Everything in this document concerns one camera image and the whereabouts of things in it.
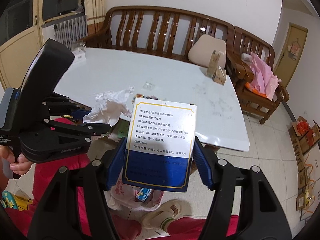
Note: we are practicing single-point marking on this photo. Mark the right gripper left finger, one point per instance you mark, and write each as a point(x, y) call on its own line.
point(57, 215)

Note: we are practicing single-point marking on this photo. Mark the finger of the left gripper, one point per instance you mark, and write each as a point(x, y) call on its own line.
point(60, 133)
point(63, 106)

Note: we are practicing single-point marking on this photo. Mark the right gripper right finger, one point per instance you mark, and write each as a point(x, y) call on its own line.
point(261, 215)

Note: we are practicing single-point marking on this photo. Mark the white tissue paper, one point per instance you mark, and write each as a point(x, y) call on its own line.
point(109, 107)

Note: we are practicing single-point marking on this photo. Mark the yellow snack wrapper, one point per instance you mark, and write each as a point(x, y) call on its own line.
point(144, 97)

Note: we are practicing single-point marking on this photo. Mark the white and blue medicine box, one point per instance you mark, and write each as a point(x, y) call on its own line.
point(159, 146)

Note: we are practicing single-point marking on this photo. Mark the plastic trash bag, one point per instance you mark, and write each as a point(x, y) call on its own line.
point(137, 198)

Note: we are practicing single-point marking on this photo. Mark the person's left hand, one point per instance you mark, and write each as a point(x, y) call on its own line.
point(20, 166)

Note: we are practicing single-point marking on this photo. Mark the red trouser leg left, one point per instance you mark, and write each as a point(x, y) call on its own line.
point(15, 223)

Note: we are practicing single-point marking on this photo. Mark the red trouser leg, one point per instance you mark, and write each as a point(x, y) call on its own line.
point(15, 223)
point(185, 228)

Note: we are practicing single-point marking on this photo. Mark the white flat box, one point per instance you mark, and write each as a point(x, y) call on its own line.
point(79, 55)

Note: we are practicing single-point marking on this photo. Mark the white slipper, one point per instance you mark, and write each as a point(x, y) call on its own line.
point(168, 212)

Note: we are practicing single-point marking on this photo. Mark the cardboard boxes on floor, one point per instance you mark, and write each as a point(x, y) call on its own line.
point(305, 142)

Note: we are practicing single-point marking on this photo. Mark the cream balcony door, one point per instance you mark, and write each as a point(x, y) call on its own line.
point(25, 26)

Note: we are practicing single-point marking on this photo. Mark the long brown wooden bench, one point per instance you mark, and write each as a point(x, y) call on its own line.
point(160, 31)

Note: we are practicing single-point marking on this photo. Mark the pink plastic bag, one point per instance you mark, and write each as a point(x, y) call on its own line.
point(264, 82)

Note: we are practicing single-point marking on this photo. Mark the beige seat cushion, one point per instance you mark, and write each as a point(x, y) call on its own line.
point(201, 52)

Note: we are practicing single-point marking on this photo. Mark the tall green drink carton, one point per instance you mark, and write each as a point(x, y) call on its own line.
point(217, 62)

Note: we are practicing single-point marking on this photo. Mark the small beige carton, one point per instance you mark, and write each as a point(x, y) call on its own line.
point(219, 76)

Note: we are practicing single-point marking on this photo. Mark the yellow wooden door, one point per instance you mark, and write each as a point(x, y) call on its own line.
point(291, 53)

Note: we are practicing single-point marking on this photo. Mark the brown wooden armchair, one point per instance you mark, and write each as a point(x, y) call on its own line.
point(238, 68)

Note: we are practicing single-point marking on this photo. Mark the grey wall radiator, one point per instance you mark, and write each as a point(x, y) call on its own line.
point(71, 30)

